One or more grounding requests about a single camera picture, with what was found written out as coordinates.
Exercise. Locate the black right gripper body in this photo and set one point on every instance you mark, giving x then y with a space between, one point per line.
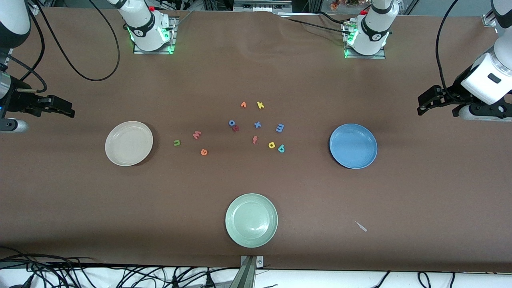
20 100

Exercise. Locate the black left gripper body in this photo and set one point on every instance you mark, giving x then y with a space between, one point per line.
456 92

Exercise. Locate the pink letter w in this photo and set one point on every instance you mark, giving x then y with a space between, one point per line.
196 135

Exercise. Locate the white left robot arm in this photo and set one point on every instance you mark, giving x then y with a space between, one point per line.
372 32

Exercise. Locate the beige plate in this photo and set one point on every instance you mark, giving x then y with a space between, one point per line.
128 143

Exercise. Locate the blue plate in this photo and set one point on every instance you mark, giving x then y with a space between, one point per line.
353 146

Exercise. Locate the brown table cover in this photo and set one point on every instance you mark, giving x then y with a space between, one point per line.
400 192

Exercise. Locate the white tape scrap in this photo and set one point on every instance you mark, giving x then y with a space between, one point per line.
361 226

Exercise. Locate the green plate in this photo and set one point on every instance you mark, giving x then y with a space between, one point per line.
251 220

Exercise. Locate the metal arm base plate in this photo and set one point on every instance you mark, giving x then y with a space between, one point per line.
376 57
172 38

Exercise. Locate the silver table corner bracket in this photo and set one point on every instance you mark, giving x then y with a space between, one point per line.
490 20
35 8

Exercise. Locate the silver aluminium frame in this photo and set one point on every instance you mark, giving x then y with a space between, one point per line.
260 6

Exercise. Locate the silver clamp bracket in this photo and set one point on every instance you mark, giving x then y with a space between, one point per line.
259 262

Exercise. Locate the grey metal post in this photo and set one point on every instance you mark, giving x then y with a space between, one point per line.
244 278

